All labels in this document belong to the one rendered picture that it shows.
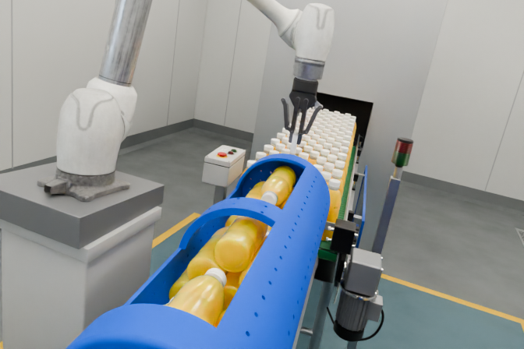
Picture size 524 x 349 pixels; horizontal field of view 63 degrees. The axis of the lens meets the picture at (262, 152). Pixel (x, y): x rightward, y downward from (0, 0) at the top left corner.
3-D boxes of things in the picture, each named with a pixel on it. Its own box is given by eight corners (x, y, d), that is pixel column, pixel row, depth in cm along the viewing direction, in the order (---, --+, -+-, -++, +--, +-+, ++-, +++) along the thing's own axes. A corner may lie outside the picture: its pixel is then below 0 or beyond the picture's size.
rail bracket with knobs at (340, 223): (323, 252, 145) (329, 223, 142) (325, 242, 151) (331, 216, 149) (352, 259, 143) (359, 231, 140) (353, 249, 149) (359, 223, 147)
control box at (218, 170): (201, 181, 160) (204, 155, 158) (219, 167, 179) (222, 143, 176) (226, 188, 159) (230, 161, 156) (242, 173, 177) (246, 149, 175)
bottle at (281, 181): (272, 165, 129) (256, 184, 111) (295, 167, 127) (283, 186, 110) (272, 188, 131) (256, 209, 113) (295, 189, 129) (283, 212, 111)
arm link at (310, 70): (297, 55, 132) (294, 75, 133) (292, 57, 123) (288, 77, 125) (327, 61, 130) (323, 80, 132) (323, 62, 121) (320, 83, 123)
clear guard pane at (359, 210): (336, 329, 177) (362, 222, 163) (347, 245, 250) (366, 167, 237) (337, 329, 176) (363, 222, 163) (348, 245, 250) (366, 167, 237)
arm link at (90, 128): (46, 171, 113) (51, 88, 108) (67, 154, 130) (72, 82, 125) (110, 179, 115) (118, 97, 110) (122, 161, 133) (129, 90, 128)
